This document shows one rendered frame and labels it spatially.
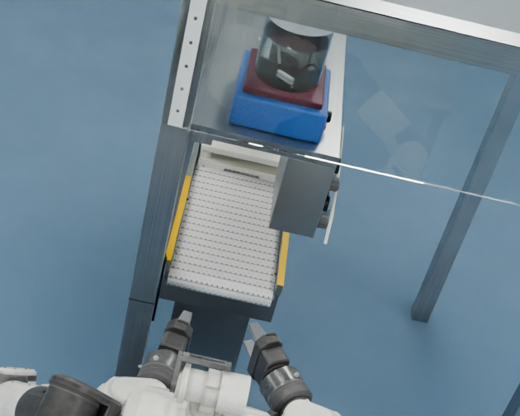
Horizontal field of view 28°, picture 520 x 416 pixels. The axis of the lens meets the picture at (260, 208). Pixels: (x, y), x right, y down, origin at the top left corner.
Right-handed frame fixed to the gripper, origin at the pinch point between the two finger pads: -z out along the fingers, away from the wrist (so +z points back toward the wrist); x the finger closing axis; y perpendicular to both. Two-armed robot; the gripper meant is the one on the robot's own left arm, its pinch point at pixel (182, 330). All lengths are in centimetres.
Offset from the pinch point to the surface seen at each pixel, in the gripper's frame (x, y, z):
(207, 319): 32, 1, -39
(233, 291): 9.7, 6.1, -27.3
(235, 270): 8.2, 4.8, -33.2
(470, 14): 83, 62, -383
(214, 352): 44, 4, -40
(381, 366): 97, 56, -111
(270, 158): 1, 2, -73
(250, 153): 1, -3, -72
